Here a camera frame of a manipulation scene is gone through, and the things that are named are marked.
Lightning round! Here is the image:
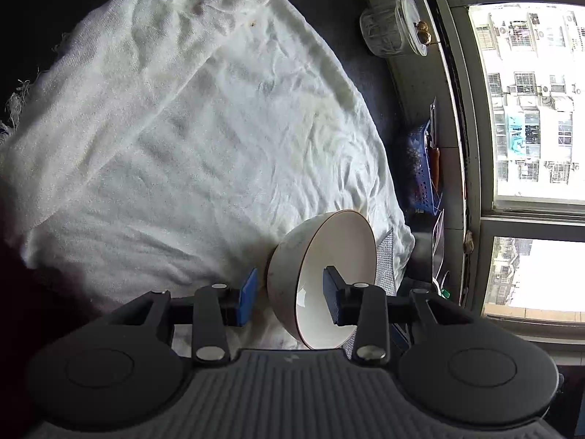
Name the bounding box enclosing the white bowl with brown rim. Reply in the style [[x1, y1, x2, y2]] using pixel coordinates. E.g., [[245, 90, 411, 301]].
[[267, 210, 377, 349]]

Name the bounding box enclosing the grey mesh dish cloth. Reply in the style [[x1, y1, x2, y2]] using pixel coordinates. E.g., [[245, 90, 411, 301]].
[[375, 230, 397, 296]]

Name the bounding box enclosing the dark metal container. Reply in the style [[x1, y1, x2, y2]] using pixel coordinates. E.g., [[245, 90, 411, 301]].
[[431, 209, 444, 281]]

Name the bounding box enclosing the blue plastic basket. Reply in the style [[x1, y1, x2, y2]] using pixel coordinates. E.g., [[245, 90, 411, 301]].
[[405, 121, 442, 215]]

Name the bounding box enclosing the white towel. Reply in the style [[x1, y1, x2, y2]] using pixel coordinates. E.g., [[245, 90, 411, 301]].
[[1, 0, 415, 359]]

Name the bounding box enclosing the brown garlic bulb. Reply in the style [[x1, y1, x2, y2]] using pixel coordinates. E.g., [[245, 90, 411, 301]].
[[415, 21, 432, 46]]

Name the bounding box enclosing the glass jar with lid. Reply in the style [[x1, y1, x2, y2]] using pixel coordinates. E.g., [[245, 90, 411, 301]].
[[360, 0, 430, 57]]

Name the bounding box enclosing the orange handled knife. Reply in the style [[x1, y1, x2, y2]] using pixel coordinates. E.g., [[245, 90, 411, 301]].
[[429, 99, 440, 192]]

